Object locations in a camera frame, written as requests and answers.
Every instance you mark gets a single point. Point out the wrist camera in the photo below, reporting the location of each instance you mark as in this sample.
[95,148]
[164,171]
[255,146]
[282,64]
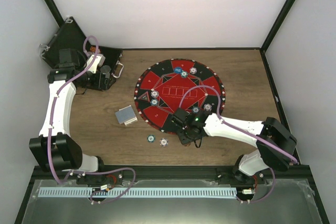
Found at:
[179,117]
[68,58]

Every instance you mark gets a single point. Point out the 50 chips mat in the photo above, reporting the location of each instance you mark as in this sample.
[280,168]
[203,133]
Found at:
[195,110]

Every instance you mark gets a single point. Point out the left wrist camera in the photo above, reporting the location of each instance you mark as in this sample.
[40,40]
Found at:
[68,58]

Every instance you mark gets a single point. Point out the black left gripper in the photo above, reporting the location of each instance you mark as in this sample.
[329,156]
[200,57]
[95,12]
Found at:
[98,86]

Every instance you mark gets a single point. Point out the white card box tray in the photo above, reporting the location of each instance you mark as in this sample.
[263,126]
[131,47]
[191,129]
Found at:
[130,121]

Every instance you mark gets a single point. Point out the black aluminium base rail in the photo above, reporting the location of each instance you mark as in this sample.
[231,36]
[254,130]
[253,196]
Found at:
[222,174]

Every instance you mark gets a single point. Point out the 10 chips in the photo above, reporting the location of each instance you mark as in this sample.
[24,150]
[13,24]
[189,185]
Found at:
[154,94]
[193,70]

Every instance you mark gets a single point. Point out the chrome case handle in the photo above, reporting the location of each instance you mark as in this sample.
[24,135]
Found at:
[119,69]

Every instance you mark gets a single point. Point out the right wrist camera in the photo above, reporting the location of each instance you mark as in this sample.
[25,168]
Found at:
[179,117]

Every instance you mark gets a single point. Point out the round red black poker mat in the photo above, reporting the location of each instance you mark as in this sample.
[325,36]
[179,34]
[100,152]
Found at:
[204,87]

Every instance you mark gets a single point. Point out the black poker chip case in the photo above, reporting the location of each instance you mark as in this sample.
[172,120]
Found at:
[70,36]

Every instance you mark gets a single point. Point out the blue orange 10 chip stack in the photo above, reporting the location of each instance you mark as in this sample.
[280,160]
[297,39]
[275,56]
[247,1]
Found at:
[164,142]

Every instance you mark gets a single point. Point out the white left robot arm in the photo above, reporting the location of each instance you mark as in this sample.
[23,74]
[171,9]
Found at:
[53,148]

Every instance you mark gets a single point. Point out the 50 chips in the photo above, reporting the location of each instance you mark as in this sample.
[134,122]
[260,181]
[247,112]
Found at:
[184,74]
[154,102]

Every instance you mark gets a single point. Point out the red orange chip row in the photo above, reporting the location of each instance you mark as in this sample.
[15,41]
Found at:
[92,48]

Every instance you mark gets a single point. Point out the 10 chips mat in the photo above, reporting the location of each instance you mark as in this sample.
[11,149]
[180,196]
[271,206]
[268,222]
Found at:
[207,107]

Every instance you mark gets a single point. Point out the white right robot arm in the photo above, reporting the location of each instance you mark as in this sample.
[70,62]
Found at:
[274,144]

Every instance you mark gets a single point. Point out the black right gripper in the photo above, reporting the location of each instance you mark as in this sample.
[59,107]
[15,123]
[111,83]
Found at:
[185,140]

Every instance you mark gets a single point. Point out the light blue slotted strip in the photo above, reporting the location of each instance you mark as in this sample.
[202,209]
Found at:
[207,192]

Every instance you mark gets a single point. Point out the triangular all in button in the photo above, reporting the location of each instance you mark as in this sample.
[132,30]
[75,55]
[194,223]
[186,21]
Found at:
[144,97]

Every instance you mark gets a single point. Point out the blue green 50 chip stack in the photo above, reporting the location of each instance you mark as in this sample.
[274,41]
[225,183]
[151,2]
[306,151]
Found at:
[151,138]

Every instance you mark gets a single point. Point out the blue small blind button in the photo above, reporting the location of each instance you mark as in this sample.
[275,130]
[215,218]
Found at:
[178,70]

